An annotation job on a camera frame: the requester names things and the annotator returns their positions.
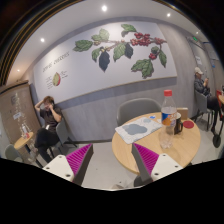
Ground grey chair under person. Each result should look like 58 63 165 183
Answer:
49 119 76 157

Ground grey upholstered chair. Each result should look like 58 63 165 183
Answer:
116 98 161 126

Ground red round coaster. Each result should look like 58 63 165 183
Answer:
183 121 194 129

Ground seated person with cap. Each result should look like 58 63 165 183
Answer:
194 67 222 133

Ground grey chair at far left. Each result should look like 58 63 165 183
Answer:
5 144 23 162

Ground brown cardboard box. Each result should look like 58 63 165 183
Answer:
177 107 188 120

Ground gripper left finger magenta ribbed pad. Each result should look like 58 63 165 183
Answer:
44 144 93 186

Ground clear plastic bottle, red cap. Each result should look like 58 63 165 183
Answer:
159 90 177 149

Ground white paper placemat, grey print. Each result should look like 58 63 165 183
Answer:
116 117 162 144

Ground seated person in black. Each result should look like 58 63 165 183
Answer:
34 96 62 163

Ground grey chair at right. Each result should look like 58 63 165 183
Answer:
194 91 213 127

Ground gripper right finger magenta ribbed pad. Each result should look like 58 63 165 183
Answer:
132 143 182 183

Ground black mug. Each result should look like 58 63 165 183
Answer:
174 113 183 134

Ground small round side table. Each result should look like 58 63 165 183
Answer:
14 132 34 150

